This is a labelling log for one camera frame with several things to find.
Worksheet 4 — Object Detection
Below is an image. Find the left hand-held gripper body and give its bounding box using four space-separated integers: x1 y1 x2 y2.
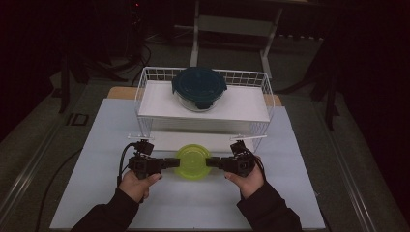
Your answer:
120 133 167 181

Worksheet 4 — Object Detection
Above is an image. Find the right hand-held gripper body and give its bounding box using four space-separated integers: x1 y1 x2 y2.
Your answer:
220 133 269 178

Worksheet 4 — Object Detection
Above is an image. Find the yellow-green lidded round container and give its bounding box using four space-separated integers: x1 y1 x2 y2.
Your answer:
173 143 213 181

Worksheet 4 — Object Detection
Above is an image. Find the white wire shelf rack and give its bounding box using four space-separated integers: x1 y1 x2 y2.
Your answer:
134 66 276 154

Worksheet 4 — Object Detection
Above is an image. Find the dark blue lidded round container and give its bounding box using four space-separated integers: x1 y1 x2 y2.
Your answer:
171 66 228 113

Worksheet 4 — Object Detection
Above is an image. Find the person's right hand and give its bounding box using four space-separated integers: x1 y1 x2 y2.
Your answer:
224 163 266 200

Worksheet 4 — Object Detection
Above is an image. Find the person's left hand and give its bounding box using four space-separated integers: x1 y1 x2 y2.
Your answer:
118 169 162 204

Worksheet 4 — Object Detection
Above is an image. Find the pale table cover sheet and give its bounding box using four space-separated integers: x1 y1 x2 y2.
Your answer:
49 98 327 230

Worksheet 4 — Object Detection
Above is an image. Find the black stand leg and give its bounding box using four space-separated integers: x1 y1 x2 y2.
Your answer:
57 47 90 114
310 64 341 131

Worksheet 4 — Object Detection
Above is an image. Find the right hand-held gripper cable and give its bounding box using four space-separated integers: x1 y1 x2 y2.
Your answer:
245 146 267 182

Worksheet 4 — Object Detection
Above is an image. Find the hand-held gripper cable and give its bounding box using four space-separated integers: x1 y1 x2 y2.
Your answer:
245 146 267 182
116 141 138 188

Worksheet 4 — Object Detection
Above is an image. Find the left hand-held gripper cable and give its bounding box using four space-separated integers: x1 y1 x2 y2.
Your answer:
116 141 138 188

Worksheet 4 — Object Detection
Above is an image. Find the black floor cable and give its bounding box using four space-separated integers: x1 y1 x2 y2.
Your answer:
34 147 83 232
105 43 153 87

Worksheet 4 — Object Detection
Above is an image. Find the metal floor rail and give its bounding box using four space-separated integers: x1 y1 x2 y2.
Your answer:
0 124 62 223
313 102 388 232

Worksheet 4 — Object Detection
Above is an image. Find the white metal stand frame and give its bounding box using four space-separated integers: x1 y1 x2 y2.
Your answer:
189 0 284 80

